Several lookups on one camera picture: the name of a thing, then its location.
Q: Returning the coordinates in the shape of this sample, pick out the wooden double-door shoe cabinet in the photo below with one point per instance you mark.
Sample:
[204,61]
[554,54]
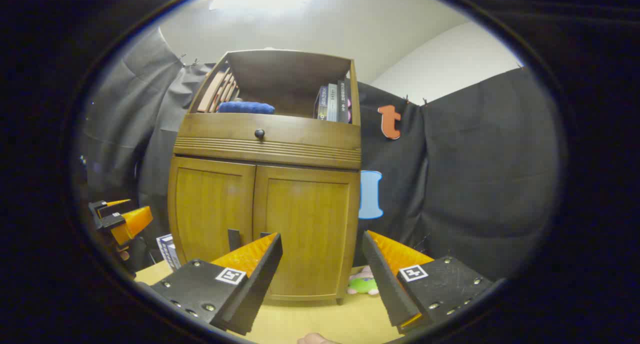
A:
[300,149]

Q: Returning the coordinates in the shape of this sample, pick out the grey book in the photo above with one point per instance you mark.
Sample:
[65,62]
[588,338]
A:
[332,103]

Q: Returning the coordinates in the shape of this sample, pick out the black backdrop cloth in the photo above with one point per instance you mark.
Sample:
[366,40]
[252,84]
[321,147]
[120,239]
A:
[475,174]

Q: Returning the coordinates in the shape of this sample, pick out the wooden shoe cabinet door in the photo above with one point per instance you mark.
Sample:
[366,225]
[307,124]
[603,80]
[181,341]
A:
[310,219]
[212,204]

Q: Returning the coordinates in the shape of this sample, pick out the white and blue box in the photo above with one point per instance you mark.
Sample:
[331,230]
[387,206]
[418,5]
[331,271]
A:
[169,251]

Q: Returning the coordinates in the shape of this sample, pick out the black drawer knob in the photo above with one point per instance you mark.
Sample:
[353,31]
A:
[259,133]

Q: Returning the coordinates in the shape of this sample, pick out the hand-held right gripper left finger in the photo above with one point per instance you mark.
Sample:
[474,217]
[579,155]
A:
[252,284]

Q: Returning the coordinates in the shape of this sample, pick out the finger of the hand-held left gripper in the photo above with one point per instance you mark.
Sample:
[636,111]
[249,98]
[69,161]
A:
[104,207]
[132,223]

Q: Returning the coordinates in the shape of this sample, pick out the blue folded towel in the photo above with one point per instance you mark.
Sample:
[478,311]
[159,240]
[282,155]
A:
[245,108]

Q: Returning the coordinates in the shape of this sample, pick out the black book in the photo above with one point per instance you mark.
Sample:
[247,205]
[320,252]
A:
[343,102]

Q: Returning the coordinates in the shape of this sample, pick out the green and pink plush toy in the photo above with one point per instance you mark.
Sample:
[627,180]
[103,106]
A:
[362,285]

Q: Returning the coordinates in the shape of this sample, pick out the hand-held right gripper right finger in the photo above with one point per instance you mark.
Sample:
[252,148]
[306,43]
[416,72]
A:
[385,284]

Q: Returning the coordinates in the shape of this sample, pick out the pink book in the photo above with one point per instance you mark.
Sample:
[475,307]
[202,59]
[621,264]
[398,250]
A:
[349,115]

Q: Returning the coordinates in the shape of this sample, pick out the dark blue book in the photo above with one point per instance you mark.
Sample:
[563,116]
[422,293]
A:
[322,104]

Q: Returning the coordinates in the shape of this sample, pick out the wooden cabinet drawer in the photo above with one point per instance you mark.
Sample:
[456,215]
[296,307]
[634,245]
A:
[300,134]

